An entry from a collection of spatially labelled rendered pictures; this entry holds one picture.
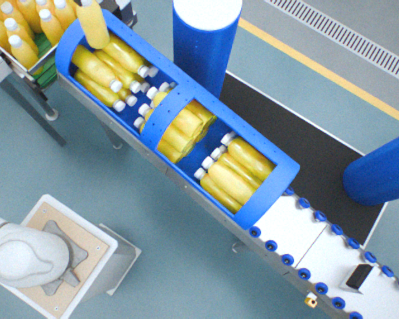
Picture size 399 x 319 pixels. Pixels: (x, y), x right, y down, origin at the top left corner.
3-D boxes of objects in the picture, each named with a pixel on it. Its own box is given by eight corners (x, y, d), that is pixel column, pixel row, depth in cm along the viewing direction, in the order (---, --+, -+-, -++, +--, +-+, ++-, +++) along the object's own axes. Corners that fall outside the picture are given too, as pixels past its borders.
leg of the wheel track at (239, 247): (237, 254, 229) (259, 252, 169) (230, 248, 230) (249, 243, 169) (243, 247, 231) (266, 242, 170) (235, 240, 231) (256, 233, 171)
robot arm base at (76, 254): (59, 306, 124) (53, 309, 118) (12, 259, 127) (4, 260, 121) (99, 262, 127) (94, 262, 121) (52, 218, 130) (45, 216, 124)
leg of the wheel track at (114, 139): (118, 150, 242) (97, 114, 181) (111, 145, 242) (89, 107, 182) (124, 144, 243) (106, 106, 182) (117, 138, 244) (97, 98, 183)
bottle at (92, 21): (89, 52, 121) (73, 12, 103) (85, 32, 123) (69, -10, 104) (112, 47, 122) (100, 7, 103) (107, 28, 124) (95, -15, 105)
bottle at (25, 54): (33, 57, 157) (14, 30, 139) (47, 66, 157) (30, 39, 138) (22, 69, 156) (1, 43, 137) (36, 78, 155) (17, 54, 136)
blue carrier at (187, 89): (240, 232, 139) (253, 230, 111) (69, 85, 150) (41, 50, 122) (288, 175, 144) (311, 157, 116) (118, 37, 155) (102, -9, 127)
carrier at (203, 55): (228, 87, 240) (190, 64, 243) (255, -7, 156) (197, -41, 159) (203, 122, 234) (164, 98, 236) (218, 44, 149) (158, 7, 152)
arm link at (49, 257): (58, 291, 119) (27, 301, 98) (5, 272, 120) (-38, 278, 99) (78, 241, 122) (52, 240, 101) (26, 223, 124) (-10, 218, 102)
